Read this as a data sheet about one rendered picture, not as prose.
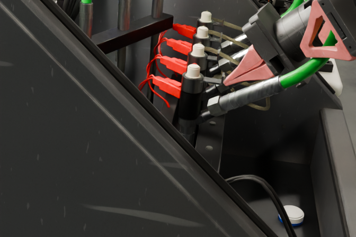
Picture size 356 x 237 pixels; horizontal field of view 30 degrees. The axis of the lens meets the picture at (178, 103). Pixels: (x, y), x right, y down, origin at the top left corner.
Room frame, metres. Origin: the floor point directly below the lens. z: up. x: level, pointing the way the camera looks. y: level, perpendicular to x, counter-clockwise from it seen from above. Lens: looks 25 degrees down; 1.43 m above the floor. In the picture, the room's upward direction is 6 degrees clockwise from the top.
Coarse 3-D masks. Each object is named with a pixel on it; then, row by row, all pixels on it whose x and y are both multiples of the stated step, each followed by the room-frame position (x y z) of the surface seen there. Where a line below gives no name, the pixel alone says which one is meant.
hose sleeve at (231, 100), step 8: (264, 80) 0.66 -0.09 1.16; (272, 80) 0.66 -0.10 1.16; (248, 88) 0.67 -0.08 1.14; (256, 88) 0.66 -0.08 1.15; (264, 88) 0.66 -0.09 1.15; (272, 88) 0.65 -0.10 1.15; (280, 88) 0.65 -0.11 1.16; (224, 96) 0.68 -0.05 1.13; (232, 96) 0.67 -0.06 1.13; (240, 96) 0.67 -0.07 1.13; (248, 96) 0.66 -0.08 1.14; (256, 96) 0.66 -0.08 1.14; (264, 96) 0.66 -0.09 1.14; (224, 104) 0.68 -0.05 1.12; (232, 104) 0.67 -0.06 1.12; (240, 104) 0.67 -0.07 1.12
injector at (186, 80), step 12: (192, 84) 0.78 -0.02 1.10; (180, 96) 0.79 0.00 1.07; (192, 96) 0.78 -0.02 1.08; (180, 108) 0.78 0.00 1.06; (192, 108) 0.78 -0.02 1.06; (180, 120) 0.78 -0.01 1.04; (192, 120) 0.78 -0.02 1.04; (204, 120) 0.78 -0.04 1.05; (180, 132) 0.79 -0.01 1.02; (192, 132) 0.79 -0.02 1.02; (192, 144) 0.79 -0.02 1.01
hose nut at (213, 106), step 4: (216, 96) 0.69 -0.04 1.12; (220, 96) 0.69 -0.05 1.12; (212, 100) 0.69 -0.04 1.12; (216, 100) 0.68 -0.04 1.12; (208, 104) 0.69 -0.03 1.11; (212, 104) 0.68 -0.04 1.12; (216, 104) 0.68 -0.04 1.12; (208, 108) 0.68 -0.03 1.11; (212, 108) 0.68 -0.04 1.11; (216, 108) 0.68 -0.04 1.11; (220, 108) 0.68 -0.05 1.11; (212, 112) 0.68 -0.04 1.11; (216, 112) 0.68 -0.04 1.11; (220, 112) 0.68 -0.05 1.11; (224, 112) 0.68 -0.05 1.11
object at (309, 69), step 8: (328, 40) 0.63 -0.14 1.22; (336, 40) 0.63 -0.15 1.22; (304, 64) 0.65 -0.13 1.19; (312, 64) 0.64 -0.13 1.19; (320, 64) 0.63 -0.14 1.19; (296, 72) 0.65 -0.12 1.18; (304, 72) 0.64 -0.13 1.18; (312, 72) 0.64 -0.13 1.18; (280, 80) 0.65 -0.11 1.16; (288, 80) 0.65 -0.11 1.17; (296, 80) 0.64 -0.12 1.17
